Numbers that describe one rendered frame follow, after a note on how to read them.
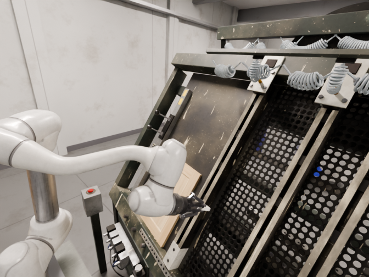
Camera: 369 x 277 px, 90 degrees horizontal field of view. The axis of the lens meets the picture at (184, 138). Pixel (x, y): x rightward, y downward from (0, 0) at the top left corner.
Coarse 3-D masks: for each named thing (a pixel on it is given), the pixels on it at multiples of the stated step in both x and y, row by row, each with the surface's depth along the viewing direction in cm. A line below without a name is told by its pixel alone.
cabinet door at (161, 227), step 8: (184, 168) 116; (192, 168) 113; (184, 176) 114; (192, 176) 110; (200, 176) 108; (176, 184) 117; (184, 184) 112; (192, 184) 108; (176, 192) 115; (184, 192) 110; (168, 216) 113; (176, 216) 108; (152, 224) 119; (160, 224) 115; (168, 224) 110; (152, 232) 117; (160, 232) 112; (168, 232) 108; (160, 240) 110
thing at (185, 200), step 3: (183, 198) 77; (186, 198) 79; (189, 198) 80; (183, 201) 76; (186, 201) 77; (189, 201) 80; (183, 204) 75; (186, 204) 76; (183, 207) 75; (186, 207) 76; (189, 207) 82; (183, 210) 76; (186, 210) 77; (180, 213) 76; (183, 213) 77
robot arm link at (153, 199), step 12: (132, 192) 64; (144, 192) 62; (156, 192) 64; (168, 192) 66; (132, 204) 62; (144, 204) 61; (156, 204) 63; (168, 204) 67; (144, 216) 65; (156, 216) 66
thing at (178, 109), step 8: (184, 96) 136; (176, 104) 139; (184, 104) 138; (176, 112) 136; (176, 120) 138; (168, 136) 139; (160, 144) 137; (144, 168) 139; (144, 176) 138; (136, 184) 140
